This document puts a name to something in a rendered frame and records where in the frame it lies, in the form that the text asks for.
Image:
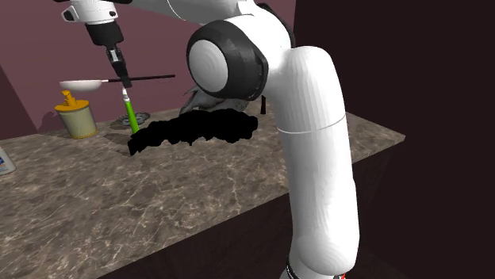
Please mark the grey round coaster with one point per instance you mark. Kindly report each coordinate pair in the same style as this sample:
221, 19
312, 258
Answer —
142, 117

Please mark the black slim upright stick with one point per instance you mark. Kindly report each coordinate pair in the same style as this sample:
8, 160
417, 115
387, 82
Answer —
263, 105

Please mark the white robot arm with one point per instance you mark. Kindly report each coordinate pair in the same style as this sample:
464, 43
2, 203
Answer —
317, 162

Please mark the white bottle with blue label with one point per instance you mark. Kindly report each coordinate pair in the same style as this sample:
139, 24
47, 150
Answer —
4, 162

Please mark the beige container with yellow lid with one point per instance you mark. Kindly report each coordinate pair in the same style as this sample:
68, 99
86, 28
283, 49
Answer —
78, 121

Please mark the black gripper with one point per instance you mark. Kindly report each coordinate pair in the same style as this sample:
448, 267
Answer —
104, 34

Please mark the green pen with white tip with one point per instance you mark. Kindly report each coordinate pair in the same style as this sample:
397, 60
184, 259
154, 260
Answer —
131, 116

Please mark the grey crumpled figure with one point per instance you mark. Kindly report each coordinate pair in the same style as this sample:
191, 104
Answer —
197, 102

